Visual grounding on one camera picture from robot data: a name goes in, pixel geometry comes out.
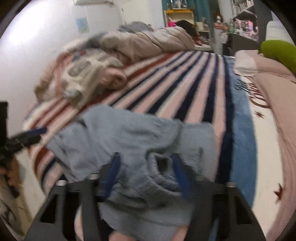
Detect dark desk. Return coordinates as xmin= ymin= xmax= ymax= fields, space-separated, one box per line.
xmin=228 ymin=32 xmax=259 ymax=56

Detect person's left hand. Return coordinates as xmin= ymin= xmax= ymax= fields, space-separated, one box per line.
xmin=0 ymin=158 xmax=22 ymax=197

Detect green plush toy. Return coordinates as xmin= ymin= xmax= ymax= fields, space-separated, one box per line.
xmin=260 ymin=40 xmax=296 ymax=75

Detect yellow topped cabinet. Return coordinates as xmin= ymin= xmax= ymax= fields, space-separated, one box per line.
xmin=165 ymin=9 xmax=195 ymax=26

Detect pink covered white pillow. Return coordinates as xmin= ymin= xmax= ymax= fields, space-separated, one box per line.
xmin=251 ymin=73 xmax=296 ymax=223
xmin=233 ymin=49 xmax=294 ymax=77

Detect striped printed blanket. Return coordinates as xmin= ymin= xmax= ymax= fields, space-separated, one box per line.
xmin=23 ymin=50 xmax=288 ymax=241

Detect pink patterned blanket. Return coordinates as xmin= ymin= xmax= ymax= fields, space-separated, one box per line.
xmin=35 ymin=37 xmax=127 ymax=105

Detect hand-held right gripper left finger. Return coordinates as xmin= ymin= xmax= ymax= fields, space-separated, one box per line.
xmin=24 ymin=152 xmax=122 ymax=241

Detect dark shelf unit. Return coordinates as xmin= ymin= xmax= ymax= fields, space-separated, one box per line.
xmin=231 ymin=0 xmax=273 ymax=42

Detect white door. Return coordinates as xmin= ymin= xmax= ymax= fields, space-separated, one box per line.
xmin=120 ymin=0 xmax=163 ymax=28

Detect white air conditioner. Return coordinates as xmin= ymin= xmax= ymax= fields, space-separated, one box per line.
xmin=74 ymin=0 xmax=111 ymax=5

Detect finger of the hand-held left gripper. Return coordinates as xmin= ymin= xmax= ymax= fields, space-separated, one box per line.
xmin=8 ymin=134 xmax=42 ymax=149
xmin=23 ymin=127 xmax=48 ymax=136

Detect light blue wall poster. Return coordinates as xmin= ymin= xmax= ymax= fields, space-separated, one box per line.
xmin=76 ymin=17 xmax=90 ymax=33

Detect teal curtain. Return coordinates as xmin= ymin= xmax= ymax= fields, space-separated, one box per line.
xmin=162 ymin=0 xmax=211 ymax=24

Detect dark cloth bundle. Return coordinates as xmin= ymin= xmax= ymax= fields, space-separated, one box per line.
xmin=176 ymin=20 xmax=202 ymax=44

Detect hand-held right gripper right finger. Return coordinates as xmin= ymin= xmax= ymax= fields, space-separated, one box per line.
xmin=170 ymin=153 xmax=266 ymax=241

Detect white headboard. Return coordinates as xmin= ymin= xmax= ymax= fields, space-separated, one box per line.
xmin=265 ymin=20 xmax=290 ymax=43

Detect blue-grey pants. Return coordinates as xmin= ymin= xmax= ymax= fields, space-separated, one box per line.
xmin=47 ymin=105 xmax=216 ymax=234

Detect cluttered small desk items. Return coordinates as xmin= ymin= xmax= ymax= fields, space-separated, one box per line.
xmin=229 ymin=19 xmax=258 ymax=37

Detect grey beige quilt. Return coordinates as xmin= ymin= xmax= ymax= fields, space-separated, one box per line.
xmin=100 ymin=22 xmax=197 ymax=65

